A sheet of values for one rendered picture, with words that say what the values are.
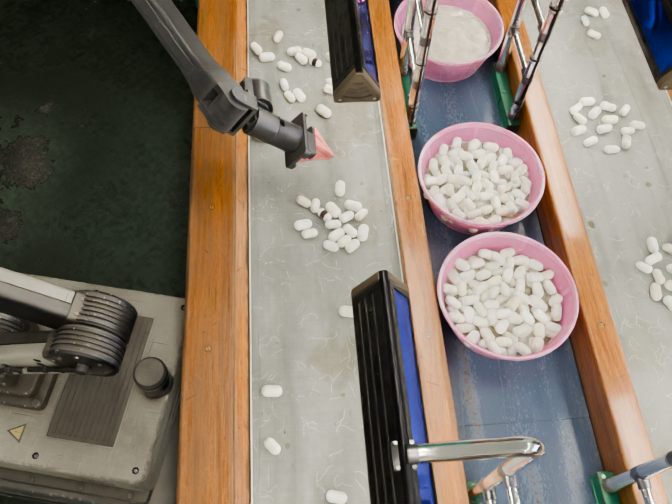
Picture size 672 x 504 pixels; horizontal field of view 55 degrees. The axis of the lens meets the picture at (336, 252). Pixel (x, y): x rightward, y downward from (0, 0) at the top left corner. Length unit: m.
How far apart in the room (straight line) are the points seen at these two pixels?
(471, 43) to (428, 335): 0.80
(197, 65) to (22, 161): 1.42
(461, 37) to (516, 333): 0.79
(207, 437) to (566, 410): 0.66
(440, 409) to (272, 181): 0.58
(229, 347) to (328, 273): 0.24
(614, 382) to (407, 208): 0.50
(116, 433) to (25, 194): 1.19
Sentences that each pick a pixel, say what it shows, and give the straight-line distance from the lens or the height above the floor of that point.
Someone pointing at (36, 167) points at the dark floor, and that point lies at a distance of 2.52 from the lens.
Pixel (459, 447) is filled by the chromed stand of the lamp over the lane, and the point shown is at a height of 1.12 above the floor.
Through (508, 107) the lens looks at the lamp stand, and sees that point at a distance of 1.60.
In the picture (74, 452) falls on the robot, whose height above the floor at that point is 0.48.
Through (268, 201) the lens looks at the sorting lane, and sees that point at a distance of 1.36.
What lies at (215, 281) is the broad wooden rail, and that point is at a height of 0.76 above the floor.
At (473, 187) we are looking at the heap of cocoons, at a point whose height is 0.74.
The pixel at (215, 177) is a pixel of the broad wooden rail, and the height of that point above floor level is 0.76.
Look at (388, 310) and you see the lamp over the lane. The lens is 0.83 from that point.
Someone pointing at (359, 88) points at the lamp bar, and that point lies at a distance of 1.09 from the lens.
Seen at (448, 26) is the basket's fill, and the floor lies 0.74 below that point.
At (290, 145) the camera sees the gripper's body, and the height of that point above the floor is 0.87.
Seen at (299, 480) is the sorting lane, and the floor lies 0.74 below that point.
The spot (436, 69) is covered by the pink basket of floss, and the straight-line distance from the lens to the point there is 1.63.
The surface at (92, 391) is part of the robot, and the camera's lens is 1.54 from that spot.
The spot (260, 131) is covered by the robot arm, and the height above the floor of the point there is 0.92.
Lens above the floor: 1.87
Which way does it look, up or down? 61 degrees down
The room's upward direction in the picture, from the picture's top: 3 degrees clockwise
